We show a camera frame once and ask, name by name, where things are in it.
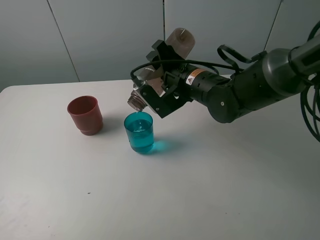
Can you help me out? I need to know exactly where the black camera cable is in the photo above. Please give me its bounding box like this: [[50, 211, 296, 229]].
[[130, 44, 320, 142]]

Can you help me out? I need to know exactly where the red plastic cup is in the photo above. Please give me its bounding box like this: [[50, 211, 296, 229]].
[[67, 95, 103, 136]]

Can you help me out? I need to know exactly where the smoky clear plastic bottle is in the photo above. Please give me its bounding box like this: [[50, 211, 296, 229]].
[[127, 28, 196, 112]]

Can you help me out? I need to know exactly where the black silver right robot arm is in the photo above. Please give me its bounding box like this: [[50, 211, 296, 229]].
[[132, 25, 320, 124]]

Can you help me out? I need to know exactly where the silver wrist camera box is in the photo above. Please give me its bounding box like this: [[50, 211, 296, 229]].
[[134, 65, 163, 92]]

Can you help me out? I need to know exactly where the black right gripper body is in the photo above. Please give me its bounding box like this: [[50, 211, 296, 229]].
[[139, 63, 230, 119]]

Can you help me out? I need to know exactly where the teal translucent plastic cup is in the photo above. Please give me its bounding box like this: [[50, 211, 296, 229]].
[[124, 111, 155, 154]]

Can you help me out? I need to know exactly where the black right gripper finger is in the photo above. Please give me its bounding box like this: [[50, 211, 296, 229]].
[[145, 40, 187, 73]]

